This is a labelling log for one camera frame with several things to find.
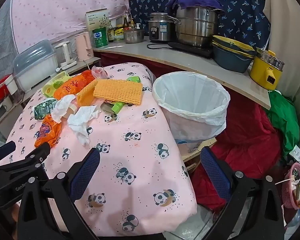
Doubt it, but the pink plastic bag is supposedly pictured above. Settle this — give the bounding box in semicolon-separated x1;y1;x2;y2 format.
91;65;108;80

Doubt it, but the red cloth bundle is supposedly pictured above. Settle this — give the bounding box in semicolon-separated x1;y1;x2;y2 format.
190;92;283;210

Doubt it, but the navy leaf printed cloth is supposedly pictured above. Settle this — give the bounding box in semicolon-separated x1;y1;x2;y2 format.
128;0;272;53

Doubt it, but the white cardboard box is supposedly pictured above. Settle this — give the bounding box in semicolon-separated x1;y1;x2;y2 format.
84;8;110;32

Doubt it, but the beige curtain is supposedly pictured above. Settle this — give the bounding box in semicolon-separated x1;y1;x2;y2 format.
247;0;300;153

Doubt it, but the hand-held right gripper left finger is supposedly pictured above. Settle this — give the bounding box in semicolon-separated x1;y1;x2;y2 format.
17;148;102;240

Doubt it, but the yellow electric pot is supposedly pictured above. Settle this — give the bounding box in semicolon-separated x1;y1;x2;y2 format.
249;47;285;90

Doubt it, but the green drink carton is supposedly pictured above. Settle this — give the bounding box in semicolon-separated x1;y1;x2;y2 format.
104;76;142;113

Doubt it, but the yellow label jar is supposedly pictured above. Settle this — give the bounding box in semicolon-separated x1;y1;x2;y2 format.
114;24;125;43

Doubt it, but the steel rice cooker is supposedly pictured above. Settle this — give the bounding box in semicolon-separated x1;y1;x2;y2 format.
147;12;176;43

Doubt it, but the clear lidded plastic storage box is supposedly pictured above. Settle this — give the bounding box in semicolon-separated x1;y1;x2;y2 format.
13;40;58;93

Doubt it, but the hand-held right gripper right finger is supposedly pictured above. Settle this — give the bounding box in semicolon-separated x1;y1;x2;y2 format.
201;147;285;240

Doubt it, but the large steel steamer pot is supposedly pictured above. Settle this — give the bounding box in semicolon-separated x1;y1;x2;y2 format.
168;5;225;48

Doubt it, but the pink paper cup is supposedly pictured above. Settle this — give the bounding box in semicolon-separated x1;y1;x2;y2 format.
65;102;79;118

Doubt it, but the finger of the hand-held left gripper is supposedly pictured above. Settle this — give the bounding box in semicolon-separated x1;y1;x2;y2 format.
0;141;17;166
0;142;52;178

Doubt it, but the wooden stool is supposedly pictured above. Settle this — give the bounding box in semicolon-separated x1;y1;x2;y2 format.
177;137;217;173

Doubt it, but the black power cable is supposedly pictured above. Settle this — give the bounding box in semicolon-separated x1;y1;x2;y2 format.
147;43;170;50

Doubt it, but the grey quilted cover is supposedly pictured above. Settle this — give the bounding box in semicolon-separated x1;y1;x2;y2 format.
0;0;18;85

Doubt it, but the green plastic bag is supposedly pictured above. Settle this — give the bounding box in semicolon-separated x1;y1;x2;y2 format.
266;90;300;155

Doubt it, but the small silver green packet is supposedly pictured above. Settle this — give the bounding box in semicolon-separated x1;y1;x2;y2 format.
34;98;58;120

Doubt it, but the blue yellow-rimmed basin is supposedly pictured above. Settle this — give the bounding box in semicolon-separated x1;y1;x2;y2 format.
212;45;255;70
212;41;255;57
212;35;256;53

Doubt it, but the yellow green snack bag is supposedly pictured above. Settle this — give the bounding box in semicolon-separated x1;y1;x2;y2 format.
42;70;70;98

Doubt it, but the white glass kettle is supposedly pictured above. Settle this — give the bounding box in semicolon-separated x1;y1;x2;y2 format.
54;41;77;71

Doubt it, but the orange red-printed snack bag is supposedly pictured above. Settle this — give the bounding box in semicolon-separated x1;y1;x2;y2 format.
53;70;95;100

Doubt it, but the black induction cooker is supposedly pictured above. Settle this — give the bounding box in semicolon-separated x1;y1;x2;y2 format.
168;41;214;59

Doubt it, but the pink electric kettle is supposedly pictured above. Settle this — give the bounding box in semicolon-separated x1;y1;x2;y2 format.
74;31;94;62

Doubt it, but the pink panda printed blanket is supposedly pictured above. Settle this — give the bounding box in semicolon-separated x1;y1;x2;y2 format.
0;64;198;233

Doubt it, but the green canister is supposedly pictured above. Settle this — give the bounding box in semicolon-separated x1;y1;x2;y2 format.
92;27;109;48

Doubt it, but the dark sauce bottle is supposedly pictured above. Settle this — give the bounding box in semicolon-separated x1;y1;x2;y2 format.
107;21;115;43

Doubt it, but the crumpled white tissue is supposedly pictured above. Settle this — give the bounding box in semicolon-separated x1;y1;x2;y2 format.
67;105;100;146
51;94;77;123

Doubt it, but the orange plastic bag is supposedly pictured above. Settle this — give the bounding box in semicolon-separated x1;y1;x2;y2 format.
34;114;62;148

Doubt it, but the trash bin with white liner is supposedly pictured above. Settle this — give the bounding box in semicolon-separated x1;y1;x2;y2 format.
152;71;231;143

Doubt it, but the pink plastic basket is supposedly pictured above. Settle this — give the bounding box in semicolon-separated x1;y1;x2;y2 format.
281;162;300;209

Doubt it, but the orange cloth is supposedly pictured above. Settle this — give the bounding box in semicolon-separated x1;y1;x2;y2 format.
76;80;98;106

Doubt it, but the small steel lidded pot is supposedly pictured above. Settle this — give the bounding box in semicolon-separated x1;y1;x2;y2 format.
123;27;145;44

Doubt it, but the pink dotted cloth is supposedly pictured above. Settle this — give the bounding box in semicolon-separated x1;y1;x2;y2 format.
10;0;134;53

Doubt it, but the dark red counter skirt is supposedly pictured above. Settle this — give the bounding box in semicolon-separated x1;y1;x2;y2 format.
97;52;180;80

